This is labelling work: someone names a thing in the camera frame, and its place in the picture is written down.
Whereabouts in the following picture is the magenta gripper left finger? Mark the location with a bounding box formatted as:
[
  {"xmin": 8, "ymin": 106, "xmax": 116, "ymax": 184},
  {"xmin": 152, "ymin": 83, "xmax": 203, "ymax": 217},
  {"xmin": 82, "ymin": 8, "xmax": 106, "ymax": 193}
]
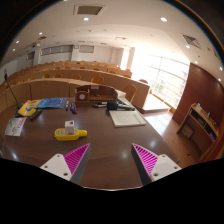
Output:
[{"xmin": 41, "ymin": 143, "xmax": 91, "ymax": 184}]

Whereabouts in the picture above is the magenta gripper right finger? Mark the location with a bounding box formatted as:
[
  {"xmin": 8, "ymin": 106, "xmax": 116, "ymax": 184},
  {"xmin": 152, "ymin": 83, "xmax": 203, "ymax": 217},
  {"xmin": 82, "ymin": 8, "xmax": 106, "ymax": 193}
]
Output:
[{"xmin": 131, "ymin": 143, "xmax": 181, "ymax": 185}]

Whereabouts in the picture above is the white notepad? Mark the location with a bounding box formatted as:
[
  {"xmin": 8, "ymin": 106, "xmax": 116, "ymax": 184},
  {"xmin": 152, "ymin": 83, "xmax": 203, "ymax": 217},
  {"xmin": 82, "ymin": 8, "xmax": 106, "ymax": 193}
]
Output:
[{"xmin": 109, "ymin": 111, "xmax": 146, "ymax": 127}]

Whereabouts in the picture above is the wooden side shelf cabinet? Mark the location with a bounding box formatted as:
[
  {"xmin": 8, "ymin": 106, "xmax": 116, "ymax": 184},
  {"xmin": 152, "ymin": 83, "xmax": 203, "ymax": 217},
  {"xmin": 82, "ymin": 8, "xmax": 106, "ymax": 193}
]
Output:
[{"xmin": 178, "ymin": 103, "xmax": 219, "ymax": 153}]

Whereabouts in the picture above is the red marker pen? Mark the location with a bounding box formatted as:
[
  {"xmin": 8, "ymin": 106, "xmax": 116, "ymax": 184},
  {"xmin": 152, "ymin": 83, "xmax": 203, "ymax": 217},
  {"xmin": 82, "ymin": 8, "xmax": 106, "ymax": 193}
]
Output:
[{"xmin": 73, "ymin": 102, "xmax": 77, "ymax": 114}]

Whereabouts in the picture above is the black remote control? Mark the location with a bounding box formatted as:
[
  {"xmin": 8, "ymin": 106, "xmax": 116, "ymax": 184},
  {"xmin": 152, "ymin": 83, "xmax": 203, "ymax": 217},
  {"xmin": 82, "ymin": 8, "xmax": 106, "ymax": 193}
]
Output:
[{"xmin": 29, "ymin": 109, "xmax": 42, "ymax": 121}]

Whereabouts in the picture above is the blue marker pen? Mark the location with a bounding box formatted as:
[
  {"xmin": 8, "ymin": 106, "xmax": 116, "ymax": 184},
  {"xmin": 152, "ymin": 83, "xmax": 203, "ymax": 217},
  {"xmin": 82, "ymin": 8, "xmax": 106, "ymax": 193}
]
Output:
[{"xmin": 65, "ymin": 101, "xmax": 69, "ymax": 111}]

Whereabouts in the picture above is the blue booklet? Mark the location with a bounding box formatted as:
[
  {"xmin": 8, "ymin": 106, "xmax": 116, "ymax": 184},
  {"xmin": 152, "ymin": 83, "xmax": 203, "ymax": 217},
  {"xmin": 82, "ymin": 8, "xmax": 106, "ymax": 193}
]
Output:
[{"xmin": 37, "ymin": 97, "xmax": 66, "ymax": 108}]

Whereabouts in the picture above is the white red paper sheet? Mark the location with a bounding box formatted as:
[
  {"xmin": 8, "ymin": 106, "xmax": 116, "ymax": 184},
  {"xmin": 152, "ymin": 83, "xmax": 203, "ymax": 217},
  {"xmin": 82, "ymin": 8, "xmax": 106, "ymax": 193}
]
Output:
[{"xmin": 5, "ymin": 117, "xmax": 26, "ymax": 137}]

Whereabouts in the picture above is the black handheld microphone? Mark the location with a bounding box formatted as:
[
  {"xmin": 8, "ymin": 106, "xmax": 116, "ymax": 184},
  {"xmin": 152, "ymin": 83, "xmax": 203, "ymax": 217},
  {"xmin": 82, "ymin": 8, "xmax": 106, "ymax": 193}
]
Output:
[{"xmin": 107, "ymin": 101, "xmax": 135, "ymax": 111}]

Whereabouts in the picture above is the yellow booklet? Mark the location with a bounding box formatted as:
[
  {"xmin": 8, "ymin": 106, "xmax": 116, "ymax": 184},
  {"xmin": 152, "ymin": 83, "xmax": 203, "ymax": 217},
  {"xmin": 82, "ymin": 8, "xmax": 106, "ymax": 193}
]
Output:
[{"xmin": 18, "ymin": 100, "xmax": 40, "ymax": 117}]

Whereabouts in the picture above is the wooden desk organizer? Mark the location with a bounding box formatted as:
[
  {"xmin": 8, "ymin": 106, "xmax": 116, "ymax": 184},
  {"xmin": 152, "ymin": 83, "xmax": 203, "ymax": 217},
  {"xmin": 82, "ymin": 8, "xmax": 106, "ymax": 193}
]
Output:
[{"xmin": 75, "ymin": 85, "xmax": 118, "ymax": 102}]

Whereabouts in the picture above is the black gooseneck microphone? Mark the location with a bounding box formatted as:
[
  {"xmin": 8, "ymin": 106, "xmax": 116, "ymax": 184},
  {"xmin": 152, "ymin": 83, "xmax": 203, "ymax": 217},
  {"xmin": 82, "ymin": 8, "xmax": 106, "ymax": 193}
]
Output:
[{"xmin": 4, "ymin": 72, "xmax": 22, "ymax": 118}]

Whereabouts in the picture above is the wooden chair behind desk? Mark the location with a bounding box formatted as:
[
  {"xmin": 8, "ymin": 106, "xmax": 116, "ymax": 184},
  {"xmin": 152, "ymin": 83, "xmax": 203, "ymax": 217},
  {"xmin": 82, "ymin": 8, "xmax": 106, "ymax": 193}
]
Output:
[{"xmin": 91, "ymin": 76, "xmax": 104, "ymax": 85}]

